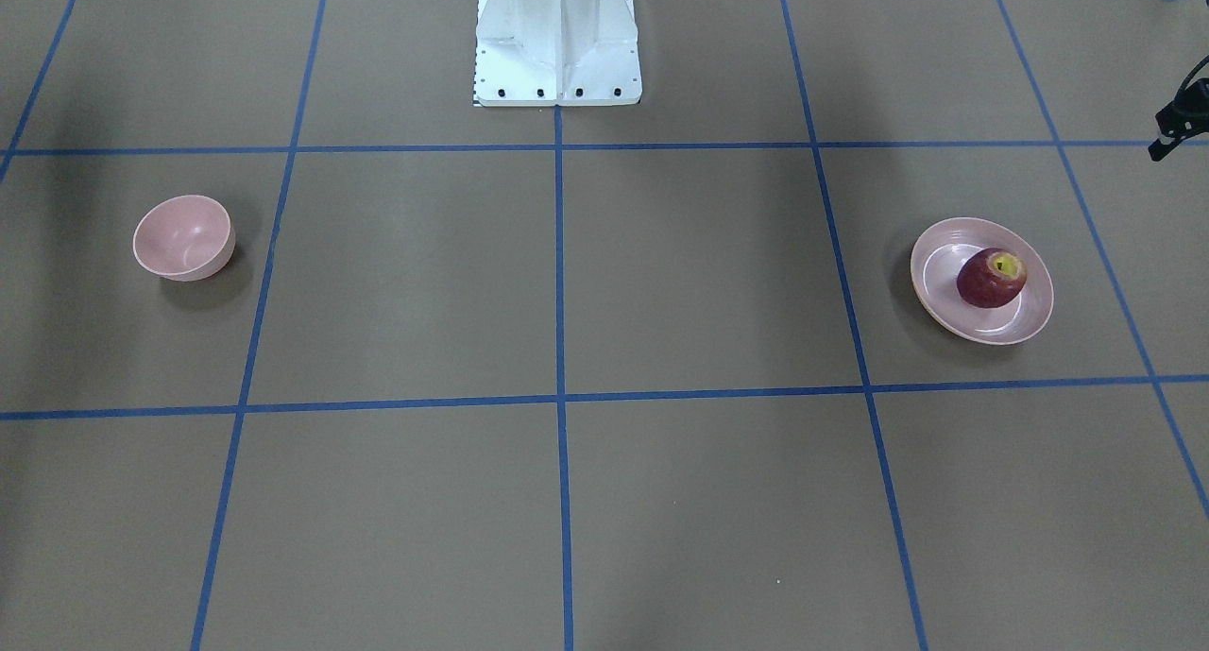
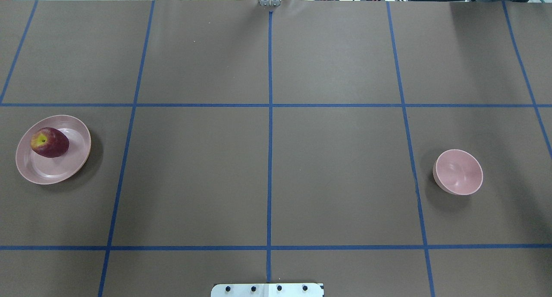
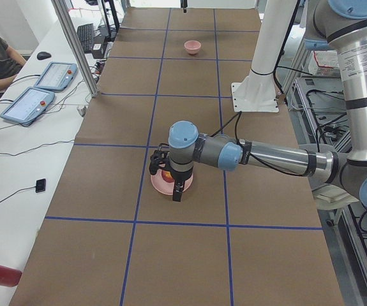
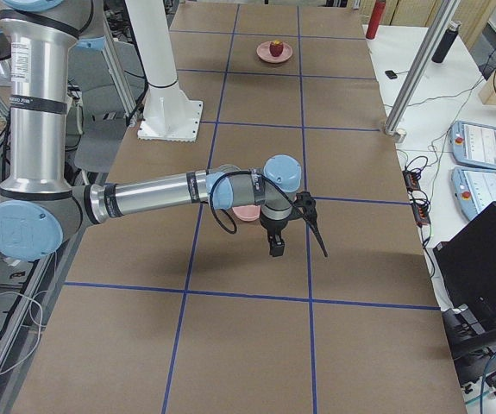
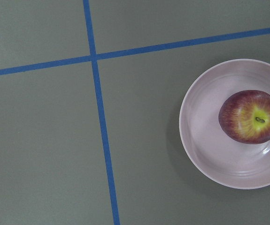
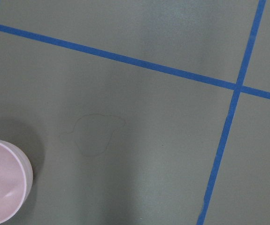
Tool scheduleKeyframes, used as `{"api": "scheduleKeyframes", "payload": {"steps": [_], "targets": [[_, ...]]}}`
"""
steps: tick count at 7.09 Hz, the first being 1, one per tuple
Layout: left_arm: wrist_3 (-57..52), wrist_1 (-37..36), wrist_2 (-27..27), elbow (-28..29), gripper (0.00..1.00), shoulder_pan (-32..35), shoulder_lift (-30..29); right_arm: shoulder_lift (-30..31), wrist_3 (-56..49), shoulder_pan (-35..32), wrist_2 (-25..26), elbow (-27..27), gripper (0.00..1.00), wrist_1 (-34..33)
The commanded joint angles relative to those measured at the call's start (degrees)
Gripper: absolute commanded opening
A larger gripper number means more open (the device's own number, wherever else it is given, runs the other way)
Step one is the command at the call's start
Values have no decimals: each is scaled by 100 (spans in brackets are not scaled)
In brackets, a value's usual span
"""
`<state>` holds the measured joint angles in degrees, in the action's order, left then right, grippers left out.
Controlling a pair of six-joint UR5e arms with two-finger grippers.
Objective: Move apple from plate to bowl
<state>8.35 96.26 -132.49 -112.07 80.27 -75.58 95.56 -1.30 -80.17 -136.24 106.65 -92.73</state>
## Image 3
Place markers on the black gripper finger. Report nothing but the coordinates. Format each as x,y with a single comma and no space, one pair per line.
184,5

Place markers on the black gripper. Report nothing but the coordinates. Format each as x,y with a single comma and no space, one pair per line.
181,176

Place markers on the red yellow apple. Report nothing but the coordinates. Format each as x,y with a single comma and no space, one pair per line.
167,177

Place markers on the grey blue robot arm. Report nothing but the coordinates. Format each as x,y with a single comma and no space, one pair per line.
340,25

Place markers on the pink plate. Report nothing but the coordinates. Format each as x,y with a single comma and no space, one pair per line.
160,185

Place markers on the pink bowl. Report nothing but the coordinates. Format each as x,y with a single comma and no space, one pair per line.
192,47

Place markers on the black keyboard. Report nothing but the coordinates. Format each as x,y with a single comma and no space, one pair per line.
85,34

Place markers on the small black square device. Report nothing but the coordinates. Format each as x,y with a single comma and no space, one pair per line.
40,185

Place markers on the far blue teach pendant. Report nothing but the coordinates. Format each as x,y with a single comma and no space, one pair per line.
57,76

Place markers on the blue teach pendant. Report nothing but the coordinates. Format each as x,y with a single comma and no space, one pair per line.
28,106
57,76

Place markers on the black computer mouse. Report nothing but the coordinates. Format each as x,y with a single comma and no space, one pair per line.
43,55

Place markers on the near blue teach pendant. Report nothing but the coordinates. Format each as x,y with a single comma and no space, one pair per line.
28,106

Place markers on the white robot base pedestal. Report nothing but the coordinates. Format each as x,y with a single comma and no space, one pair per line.
257,93

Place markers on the aluminium frame post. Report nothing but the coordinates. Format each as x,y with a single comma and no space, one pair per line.
75,46

